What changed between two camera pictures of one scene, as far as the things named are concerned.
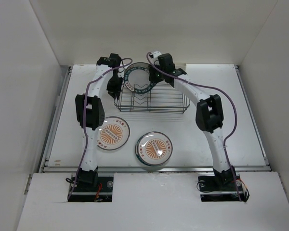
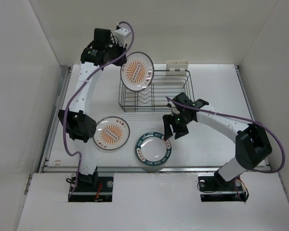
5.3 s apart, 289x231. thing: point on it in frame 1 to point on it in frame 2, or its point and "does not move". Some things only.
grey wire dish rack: x=164 y=98 does not move
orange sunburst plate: x=113 y=134 does not move
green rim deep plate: x=137 y=78 to x=151 y=149
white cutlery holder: x=180 y=65 does not move
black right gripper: x=151 y=77 to x=167 y=131
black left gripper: x=114 y=92 to x=121 y=49
